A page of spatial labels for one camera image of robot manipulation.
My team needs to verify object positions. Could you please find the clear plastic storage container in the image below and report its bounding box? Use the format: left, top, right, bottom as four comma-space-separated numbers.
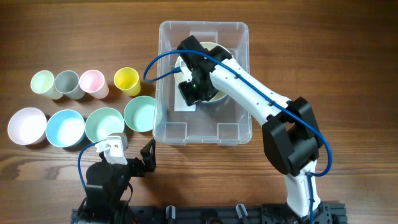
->
153, 21, 252, 146

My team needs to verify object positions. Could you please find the cream large bowl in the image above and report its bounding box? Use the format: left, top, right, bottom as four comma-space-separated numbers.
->
174, 41, 233, 103

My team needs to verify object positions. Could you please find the green small bowl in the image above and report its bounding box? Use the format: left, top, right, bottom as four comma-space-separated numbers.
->
124, 96, 156, 133
85, 107, 125, 142

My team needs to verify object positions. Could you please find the light blue small bowl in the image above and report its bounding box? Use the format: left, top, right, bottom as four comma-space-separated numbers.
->
45, 110, 85, 148

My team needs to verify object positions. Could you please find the yellow cup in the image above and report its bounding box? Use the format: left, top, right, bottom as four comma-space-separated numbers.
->
114, 67, 141, 96

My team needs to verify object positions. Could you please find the pink small bowl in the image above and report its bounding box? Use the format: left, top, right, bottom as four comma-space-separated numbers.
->
7, 108, 47, 146

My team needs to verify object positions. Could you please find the pink cup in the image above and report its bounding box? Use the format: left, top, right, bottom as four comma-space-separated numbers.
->
79, 70, 109, 99

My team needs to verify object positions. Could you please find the grey cup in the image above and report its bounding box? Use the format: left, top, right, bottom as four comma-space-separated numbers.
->
54, 70, 85, 100

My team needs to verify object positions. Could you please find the pale green cup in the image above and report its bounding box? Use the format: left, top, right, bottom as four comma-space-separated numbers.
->
30, 70, 63, 100

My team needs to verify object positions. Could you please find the dark blue bowl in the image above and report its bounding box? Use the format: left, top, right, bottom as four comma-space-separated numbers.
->
199, 94, 229, 105

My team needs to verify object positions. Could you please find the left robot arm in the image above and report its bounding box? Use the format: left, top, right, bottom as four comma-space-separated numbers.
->
71, 139, 156, 223

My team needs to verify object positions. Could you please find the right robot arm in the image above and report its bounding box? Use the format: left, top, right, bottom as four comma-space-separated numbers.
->
177, 35, 326, 222

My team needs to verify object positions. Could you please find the white label in container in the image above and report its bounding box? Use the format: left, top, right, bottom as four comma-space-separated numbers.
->
174, 83, 196, 112

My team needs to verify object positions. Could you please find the left blue cable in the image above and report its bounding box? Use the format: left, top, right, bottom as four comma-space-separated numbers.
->
76, 140, 105, 191

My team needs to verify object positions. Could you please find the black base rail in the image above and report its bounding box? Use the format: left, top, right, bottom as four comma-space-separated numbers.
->
70, 202, 348, 224

